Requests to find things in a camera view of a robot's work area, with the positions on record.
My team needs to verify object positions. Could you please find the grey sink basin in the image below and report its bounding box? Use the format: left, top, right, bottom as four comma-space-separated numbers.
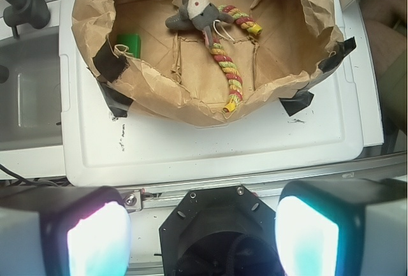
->
1, 27, 62, 151

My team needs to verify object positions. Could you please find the grey faucet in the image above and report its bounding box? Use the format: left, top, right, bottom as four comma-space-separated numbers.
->
3, 0, 50, 39

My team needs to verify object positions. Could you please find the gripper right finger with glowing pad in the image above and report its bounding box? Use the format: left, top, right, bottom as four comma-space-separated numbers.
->
275, 178, 407, 275

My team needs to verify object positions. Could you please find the multicolored twisted rope toy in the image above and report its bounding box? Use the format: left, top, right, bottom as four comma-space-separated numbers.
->
209, 5, 263, 113

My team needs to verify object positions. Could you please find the black tape piece left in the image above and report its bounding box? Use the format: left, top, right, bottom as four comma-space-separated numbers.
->
92, 40, 129, 83

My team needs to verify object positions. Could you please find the grey plush mouse toy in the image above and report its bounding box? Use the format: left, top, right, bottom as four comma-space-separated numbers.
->
165, 0, 234, 48

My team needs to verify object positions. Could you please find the green rectangular block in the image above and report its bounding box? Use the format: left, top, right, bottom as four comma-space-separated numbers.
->
115, 34, 141, 59

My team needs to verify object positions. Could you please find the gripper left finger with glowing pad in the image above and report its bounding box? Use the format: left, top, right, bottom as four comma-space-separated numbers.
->
1, 186, 131, 275

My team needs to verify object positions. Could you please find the black tape piece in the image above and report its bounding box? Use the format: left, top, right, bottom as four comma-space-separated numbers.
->
92, 40, 129, 83
318, 37, 356, 73

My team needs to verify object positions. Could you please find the black tape piece right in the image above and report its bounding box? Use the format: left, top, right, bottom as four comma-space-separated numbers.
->
318, 37, 356, 73

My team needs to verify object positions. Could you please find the aluminium frame rail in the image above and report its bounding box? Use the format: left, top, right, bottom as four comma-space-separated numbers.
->
117, 152, 407, 209

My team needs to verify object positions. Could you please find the black octagonal funnel mount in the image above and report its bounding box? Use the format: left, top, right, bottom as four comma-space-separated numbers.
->
159, 185, 285, 275

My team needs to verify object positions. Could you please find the white plastic bin lid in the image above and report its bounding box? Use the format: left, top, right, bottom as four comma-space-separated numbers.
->
59, 0, 363, 186

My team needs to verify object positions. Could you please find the crumpled brown paper bag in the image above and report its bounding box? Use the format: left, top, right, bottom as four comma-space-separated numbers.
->
72, 0, 344, 127

